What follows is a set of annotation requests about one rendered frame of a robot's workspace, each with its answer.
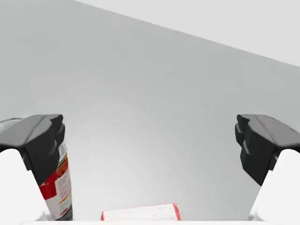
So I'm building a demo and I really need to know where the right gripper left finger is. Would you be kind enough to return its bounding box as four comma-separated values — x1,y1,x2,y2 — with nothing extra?
0,114,66,222

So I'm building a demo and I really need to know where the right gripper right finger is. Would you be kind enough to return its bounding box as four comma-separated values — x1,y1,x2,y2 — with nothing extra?
235,114,300,222

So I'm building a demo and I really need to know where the red and white carton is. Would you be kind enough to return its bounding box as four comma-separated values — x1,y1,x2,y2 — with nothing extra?
101,202,181,221

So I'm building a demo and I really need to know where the red and white can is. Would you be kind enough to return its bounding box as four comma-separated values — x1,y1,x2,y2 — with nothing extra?
0,118,73,221

